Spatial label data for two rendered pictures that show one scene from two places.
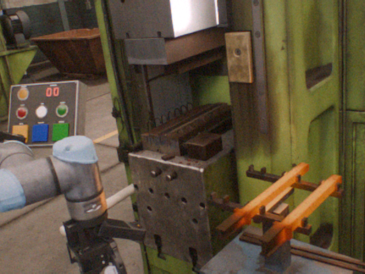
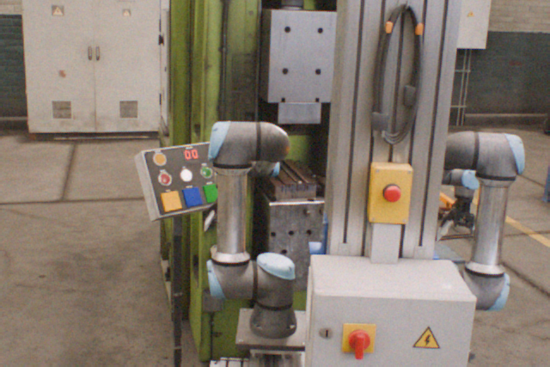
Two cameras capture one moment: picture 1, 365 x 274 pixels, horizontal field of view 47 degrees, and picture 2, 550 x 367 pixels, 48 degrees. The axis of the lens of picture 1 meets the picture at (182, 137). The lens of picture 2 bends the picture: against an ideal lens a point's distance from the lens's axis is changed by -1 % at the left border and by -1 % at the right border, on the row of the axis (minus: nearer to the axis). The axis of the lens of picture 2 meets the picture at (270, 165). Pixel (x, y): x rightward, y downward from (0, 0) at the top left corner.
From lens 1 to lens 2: 2.49 m
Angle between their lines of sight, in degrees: 53
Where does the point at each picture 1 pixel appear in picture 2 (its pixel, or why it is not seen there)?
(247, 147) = not seen: hidden behind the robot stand
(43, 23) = not seen: outside the picture
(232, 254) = not seen: hidden behind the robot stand
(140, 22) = (301, 90)
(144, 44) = (300, 107)
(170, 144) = (307, 188)
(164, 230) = (297, 267)
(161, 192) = (302, 231)
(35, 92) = (172, 155)
